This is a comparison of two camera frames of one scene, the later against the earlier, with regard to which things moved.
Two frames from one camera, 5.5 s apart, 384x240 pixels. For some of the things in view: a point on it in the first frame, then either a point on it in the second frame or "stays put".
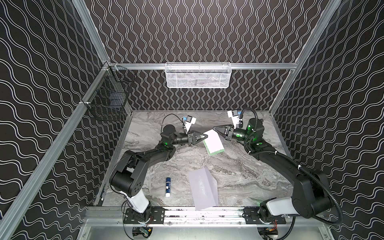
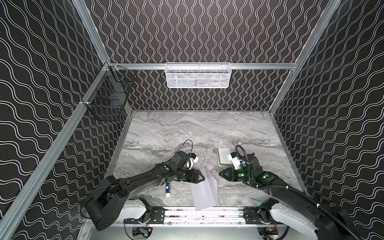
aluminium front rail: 175,216 stays put
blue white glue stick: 168,187 stays put
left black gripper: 191,139 → 189,174
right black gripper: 227,132 → 234,174
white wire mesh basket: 198,75 stays put
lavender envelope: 204,187 stays put
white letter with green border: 213,143 → 223,160
